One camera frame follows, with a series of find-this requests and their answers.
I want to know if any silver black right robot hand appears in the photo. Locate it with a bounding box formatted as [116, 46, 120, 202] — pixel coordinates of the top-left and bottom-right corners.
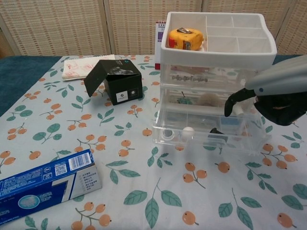
[224, 54, 307, 127]

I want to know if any clear plastic deep drawer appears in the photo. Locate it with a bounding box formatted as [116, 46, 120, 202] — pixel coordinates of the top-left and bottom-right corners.
[152, 110, 270, 149]

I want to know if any white drawer organizer box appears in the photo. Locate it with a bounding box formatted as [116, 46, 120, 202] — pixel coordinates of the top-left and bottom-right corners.
[159, 11, 278, 155]

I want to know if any clear drawer with pompom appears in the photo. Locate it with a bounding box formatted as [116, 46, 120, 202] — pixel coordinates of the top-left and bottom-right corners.
[160, 85, 262, 115]

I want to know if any black product box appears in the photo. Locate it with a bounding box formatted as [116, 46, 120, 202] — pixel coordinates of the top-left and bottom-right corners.
[83, 59, 144, 106]

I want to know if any blue toothpaste box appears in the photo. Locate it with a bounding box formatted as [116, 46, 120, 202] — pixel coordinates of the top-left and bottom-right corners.
[0, 149, 103, 220]

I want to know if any blue flat pad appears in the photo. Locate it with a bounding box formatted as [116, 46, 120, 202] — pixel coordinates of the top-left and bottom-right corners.
[219, 116, 241, 127]

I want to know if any grey fluffy pompom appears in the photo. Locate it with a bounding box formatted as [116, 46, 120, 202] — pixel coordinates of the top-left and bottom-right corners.
[198, 92, 223, 107]

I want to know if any green pin ornament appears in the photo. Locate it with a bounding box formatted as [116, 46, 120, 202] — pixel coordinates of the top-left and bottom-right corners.
[177, 91, 194, 105]

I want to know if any yellow tape measure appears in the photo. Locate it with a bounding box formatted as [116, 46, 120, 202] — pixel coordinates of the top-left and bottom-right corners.
[167, 27, 205, 51]

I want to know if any small white ball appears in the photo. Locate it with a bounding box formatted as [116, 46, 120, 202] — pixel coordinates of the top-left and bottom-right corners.
[183, 126, 195, 139]

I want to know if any white desk calendar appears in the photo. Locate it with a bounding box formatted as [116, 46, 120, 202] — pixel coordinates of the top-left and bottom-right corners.
[154, 21, 168, 70]

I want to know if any floral print tablecloth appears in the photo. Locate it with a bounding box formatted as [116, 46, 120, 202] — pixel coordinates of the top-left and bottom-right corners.
[0, 54, 307, 230]

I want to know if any notepad with red drawings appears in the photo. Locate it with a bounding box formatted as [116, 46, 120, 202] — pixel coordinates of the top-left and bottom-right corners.
[61, 54, 116, 82]

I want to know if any woven bamboo folding screen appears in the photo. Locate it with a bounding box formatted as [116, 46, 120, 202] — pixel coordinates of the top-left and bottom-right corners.
[0, 0, 307, 58]

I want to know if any clear drawer with chain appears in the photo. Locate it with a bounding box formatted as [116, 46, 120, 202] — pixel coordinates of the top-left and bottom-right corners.
[162, 63, 271, 87]

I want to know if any silver bead chain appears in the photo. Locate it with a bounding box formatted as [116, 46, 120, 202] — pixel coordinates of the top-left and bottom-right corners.
[171, 74, 208, 83]

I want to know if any small round silver ring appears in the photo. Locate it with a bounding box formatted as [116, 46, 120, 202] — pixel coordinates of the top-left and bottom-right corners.
[161, 128, 176, 141]

